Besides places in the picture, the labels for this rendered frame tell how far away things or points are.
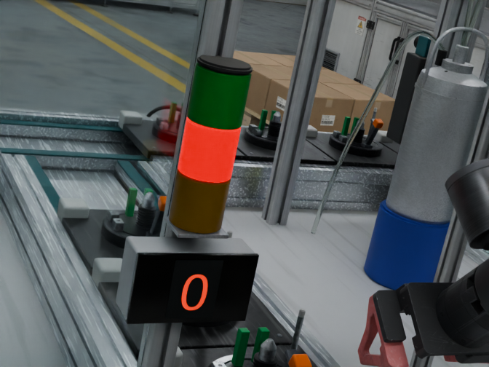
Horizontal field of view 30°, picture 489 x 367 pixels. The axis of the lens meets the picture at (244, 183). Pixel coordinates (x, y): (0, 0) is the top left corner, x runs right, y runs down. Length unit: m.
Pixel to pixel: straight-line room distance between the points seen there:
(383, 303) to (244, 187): 1.32
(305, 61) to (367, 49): 5.41
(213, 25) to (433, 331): 0.33
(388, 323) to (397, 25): 6.35
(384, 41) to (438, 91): 5.47
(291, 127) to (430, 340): 1.23
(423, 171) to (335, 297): 0.30
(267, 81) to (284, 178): 3.97
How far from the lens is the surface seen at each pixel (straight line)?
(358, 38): 7.47
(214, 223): 0.84
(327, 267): 1.89
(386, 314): 0.81
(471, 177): 0.77
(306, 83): 1.97
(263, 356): 1.13
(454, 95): 1.76
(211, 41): 0.82
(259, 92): 6.04
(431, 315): 0.81
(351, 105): 5.87
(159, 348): 0.93
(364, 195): 2.27
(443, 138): 1.77
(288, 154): 2.00
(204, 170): 0.81
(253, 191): 2.12
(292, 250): 1.93
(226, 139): 0.81
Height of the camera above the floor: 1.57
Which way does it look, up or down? 18 degrees down
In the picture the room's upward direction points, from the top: 12 degrees clockwise
